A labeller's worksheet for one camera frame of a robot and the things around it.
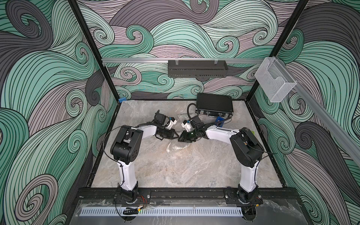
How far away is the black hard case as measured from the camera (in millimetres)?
1084

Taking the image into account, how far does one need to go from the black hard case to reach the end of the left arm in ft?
1.05

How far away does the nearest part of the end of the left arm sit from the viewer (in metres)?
0.81
